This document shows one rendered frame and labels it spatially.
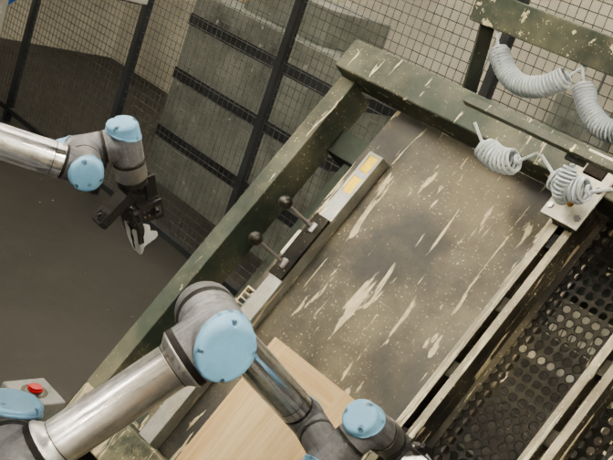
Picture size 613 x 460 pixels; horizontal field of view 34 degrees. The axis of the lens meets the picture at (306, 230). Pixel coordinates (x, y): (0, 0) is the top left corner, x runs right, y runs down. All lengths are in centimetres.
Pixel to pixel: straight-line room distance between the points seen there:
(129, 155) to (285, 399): 69
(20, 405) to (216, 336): 41
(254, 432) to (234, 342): 79
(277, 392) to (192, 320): 33
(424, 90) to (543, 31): 54
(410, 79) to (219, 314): 117
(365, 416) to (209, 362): 38
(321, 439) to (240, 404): 56
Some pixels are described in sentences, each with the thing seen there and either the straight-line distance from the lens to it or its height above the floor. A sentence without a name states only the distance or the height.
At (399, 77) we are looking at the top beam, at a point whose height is 192.
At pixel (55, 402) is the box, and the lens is 264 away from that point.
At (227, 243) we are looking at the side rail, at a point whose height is 135.
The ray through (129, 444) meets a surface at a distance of 266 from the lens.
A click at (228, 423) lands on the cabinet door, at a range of 256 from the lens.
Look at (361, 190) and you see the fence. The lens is 267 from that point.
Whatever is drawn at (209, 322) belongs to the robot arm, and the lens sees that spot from 173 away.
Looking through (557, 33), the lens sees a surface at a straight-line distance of 306.
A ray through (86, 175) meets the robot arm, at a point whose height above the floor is 159.
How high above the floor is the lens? 224
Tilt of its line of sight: 17 degrees down
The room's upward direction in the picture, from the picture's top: 20 degrees clockwise
